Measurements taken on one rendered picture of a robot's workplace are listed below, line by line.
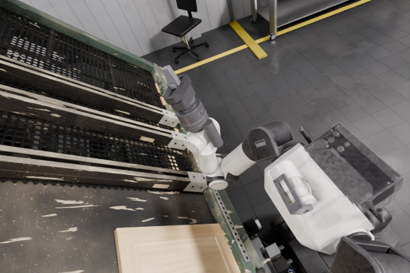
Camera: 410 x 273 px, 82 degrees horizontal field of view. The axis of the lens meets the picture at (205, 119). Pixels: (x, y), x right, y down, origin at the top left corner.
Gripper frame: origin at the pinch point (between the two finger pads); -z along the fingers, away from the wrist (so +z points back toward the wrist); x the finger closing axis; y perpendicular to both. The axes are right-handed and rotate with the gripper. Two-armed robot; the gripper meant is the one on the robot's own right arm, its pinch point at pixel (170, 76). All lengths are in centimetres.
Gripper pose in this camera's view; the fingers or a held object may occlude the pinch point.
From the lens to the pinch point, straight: 68.4
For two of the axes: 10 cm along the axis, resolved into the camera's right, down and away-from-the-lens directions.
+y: -8.9, 1.5, 4.3
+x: -2.4, 6.5, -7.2
